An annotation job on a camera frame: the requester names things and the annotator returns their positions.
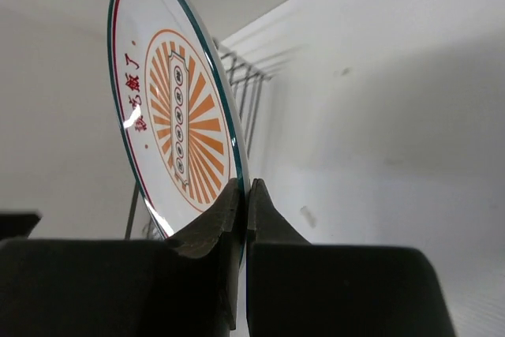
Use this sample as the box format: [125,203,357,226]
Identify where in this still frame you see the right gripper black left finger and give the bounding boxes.
[164,178,241,331]

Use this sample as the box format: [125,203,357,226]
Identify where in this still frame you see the white plate orange sunburst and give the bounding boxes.
[107,0,250,294]

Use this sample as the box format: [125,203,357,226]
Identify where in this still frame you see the grey wire dish rack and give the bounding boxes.
[124,38,277,240]

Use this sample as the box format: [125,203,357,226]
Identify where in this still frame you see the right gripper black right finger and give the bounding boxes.
[247,178,310,246]

